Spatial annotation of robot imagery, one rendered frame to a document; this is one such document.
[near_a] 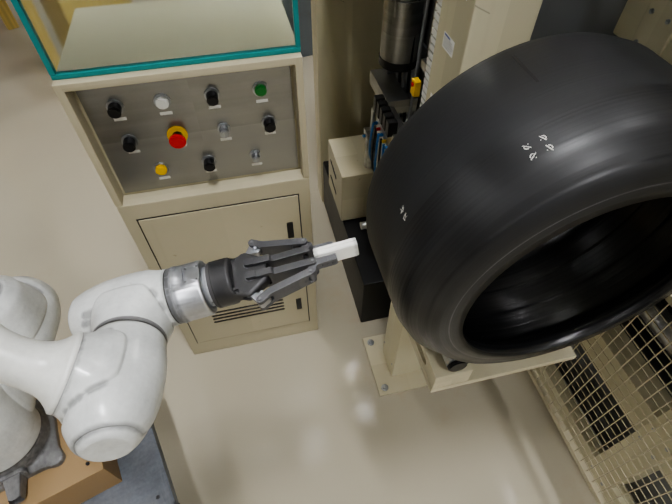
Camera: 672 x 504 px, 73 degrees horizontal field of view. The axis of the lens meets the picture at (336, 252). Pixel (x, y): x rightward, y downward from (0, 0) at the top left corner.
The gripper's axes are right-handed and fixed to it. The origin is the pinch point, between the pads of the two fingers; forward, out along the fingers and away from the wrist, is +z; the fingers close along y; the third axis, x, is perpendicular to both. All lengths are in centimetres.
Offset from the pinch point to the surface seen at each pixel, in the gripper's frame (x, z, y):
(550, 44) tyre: -19.4, 37.0, 10.7
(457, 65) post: -8.0, 31.4, 28.7
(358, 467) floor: 124, -10, -3
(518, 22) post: -14, 42, 27
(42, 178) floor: 104, -148, 193
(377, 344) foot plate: 126, 11, 43
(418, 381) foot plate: 128, 23, 23
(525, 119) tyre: -17.8, 27.5, -1.2
